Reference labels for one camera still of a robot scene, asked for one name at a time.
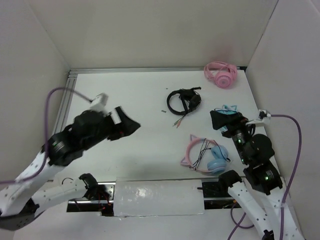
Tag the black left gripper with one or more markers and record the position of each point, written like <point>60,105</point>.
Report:
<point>126,127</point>

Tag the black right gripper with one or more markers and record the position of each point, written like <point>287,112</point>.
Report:
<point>219,119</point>

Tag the black wired headphones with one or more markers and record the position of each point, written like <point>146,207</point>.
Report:
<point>190,99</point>

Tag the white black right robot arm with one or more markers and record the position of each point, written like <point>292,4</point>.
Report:
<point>272,219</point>

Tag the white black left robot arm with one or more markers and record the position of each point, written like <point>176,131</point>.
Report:
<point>22,203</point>

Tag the teal cat ear headphones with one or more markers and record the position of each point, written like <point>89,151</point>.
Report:
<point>226,110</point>

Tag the pink blue cat headphones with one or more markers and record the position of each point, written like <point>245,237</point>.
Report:
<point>205,156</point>

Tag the pink round headphones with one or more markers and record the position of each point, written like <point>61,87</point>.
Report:
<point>222,74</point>

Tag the silver foil cover plate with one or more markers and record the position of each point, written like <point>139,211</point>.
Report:
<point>153,198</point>

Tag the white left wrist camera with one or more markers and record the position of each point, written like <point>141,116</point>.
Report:
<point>98,104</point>

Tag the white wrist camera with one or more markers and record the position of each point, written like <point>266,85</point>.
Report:
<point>98,104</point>
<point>263,118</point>

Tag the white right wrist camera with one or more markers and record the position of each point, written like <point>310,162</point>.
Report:
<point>263,118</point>

